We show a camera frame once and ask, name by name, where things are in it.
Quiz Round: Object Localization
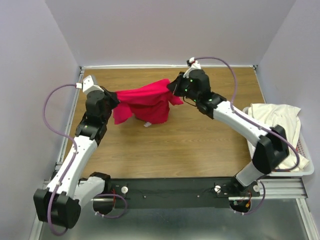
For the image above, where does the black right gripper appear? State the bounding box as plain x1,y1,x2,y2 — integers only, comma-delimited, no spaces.
167,71,199,103

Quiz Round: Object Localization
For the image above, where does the pink t-shirt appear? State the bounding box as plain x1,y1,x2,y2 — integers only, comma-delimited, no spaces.
113,79,183,125

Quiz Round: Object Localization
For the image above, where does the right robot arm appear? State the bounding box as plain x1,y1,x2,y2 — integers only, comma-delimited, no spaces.
167,69,289,196

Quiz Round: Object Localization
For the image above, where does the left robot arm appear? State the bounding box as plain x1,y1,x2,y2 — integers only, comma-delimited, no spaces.
33,83,120,237

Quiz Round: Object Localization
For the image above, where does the cream white t-shirt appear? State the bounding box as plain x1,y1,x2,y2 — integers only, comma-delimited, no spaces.
247,102,311,173

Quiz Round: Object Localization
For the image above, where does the white laundry basket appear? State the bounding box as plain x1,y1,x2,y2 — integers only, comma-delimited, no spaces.
241,106,315,178

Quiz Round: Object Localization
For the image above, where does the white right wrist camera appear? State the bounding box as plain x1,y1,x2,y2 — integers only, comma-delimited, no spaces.
183,57,202,78

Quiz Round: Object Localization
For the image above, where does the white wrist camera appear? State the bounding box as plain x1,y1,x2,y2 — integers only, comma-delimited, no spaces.
183,57,202,78
75,75,103,95

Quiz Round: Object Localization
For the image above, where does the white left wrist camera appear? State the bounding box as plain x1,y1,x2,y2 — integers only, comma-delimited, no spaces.
75,75,103,95

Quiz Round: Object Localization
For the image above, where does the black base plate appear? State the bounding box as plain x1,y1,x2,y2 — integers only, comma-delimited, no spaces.
92,176,261,216

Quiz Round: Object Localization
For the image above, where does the aluminium table frame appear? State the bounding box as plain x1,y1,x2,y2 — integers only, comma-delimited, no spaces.
28,65,320,240

